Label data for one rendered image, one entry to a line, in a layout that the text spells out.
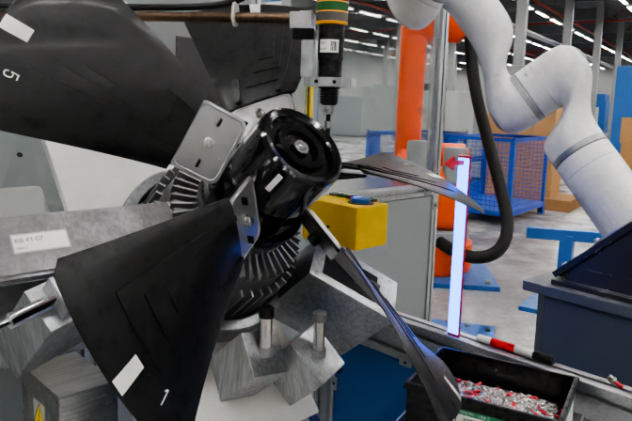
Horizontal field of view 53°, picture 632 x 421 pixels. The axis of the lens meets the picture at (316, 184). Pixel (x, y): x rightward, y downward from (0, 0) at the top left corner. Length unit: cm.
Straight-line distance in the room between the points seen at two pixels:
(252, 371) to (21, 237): 31
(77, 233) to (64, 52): 20
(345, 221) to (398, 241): 93
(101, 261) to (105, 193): 40
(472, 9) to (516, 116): 25
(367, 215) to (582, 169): 45
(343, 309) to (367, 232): 39
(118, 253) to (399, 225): 169
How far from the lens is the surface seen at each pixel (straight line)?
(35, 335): 72
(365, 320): 94
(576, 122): 141
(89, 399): 105
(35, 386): 111
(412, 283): 231
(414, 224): 226
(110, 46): 77
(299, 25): 86
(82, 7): 78
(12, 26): 77
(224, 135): 78
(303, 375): 88
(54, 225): 76
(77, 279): 55
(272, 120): 76
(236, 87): 91
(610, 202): 137
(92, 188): 95
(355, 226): 127
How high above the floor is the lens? 127
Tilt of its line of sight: 7 degrees down
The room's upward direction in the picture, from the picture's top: 2 degrees clockwise
